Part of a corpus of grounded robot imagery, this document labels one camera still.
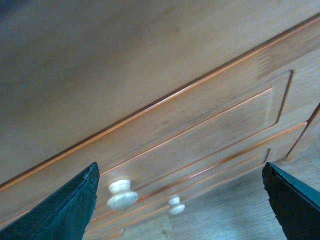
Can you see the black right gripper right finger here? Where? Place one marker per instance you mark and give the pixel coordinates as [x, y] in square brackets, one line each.
[295, 204]

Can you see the wooden drawer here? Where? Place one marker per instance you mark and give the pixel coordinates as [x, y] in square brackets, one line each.
[276, 85]
[187, 170]

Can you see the light wooden nightstand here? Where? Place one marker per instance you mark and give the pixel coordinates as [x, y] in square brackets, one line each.
[72, 69]

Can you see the pale drawer knob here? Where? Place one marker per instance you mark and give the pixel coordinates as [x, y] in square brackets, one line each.
[122, 195]
[175, 206]

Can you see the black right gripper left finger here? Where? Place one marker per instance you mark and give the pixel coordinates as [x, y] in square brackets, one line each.
[64, 215]

